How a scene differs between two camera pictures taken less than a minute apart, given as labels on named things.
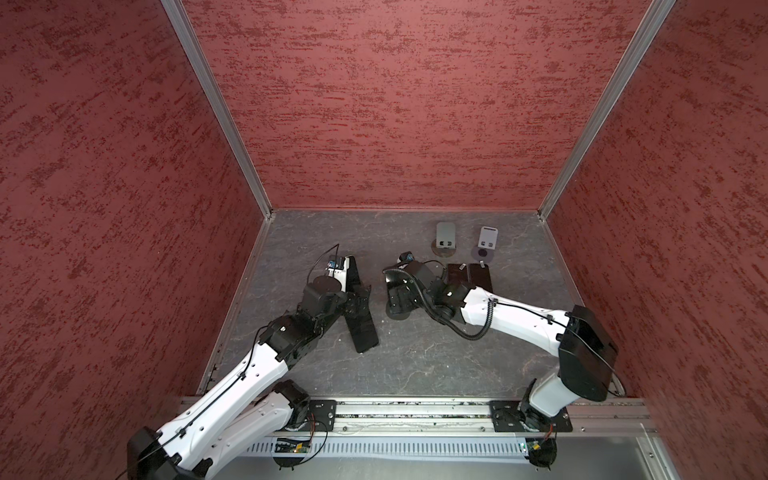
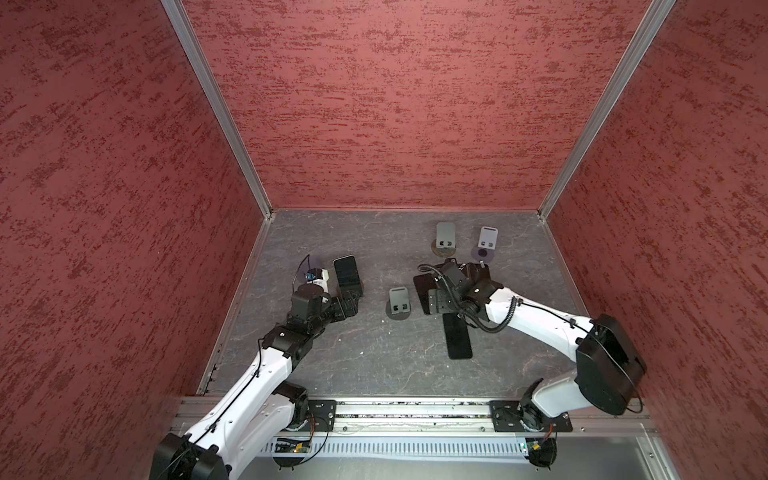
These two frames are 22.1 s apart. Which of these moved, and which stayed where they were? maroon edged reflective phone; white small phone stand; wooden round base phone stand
Moved: maroon edged reflective phone
Stayed: white small phone stand; wooden round base phone stand
